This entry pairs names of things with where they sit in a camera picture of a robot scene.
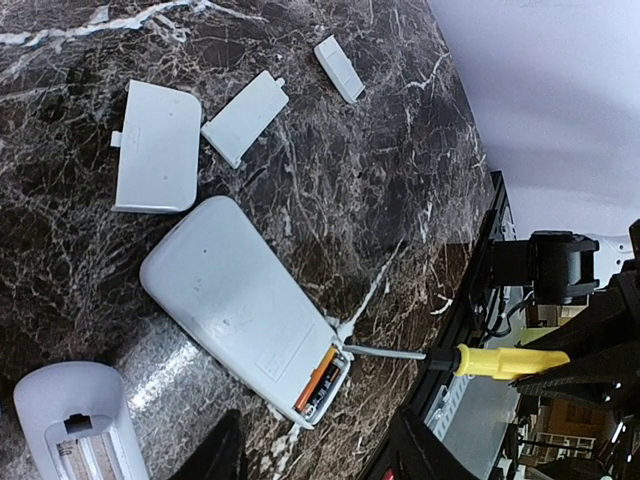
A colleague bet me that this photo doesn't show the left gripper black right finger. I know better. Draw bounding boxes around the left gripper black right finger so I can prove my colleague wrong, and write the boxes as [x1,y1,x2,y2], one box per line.
[372,407,477,480]

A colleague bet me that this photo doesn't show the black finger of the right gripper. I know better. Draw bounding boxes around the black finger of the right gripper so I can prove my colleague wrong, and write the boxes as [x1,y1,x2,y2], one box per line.
[512,344,639,415]

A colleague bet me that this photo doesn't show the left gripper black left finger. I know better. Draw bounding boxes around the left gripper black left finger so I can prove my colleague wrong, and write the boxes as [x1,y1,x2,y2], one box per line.
[172,409,245,480]

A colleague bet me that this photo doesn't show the yellow handled screwdriver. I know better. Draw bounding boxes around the yellow handled screwdriver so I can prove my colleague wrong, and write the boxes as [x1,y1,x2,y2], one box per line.
[343,344,570,381]

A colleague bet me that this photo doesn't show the white remote with battery bay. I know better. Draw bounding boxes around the white remote with battery bay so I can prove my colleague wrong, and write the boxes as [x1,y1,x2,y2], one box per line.
[13,361,149,479]

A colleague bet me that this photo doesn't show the small white remote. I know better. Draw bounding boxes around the small white remote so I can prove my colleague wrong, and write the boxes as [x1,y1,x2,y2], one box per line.
[139,196,351,430]

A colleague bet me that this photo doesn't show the white wide remote battery cover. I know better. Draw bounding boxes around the white wide remote battery cover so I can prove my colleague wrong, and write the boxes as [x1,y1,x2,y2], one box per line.
[111,80,202,214]

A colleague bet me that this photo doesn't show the white slim remote battery cover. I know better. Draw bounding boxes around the white slim remote battery cover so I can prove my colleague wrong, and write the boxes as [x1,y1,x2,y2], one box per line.
[201,71,289,169]

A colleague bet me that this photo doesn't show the white small remote battery cover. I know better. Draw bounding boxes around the white small remote battery cover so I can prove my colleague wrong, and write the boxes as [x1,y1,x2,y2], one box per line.
[314,35,364,104]

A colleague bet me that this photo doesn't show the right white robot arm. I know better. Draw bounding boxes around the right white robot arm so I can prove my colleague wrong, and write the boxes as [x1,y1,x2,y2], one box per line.
[491,231,639,417]

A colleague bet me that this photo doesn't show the orange batteries in small remote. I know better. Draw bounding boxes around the orange batteries in small remote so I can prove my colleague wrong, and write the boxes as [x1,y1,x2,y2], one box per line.
[294,346,344,419]

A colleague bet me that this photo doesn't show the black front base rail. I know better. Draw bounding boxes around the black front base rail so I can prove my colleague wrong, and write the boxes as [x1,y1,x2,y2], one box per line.
[405,171,509,419]

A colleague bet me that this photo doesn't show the white slotted cable duct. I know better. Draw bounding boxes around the white slotted cable duct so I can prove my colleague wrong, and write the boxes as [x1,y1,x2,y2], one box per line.
[424,376,473,441]

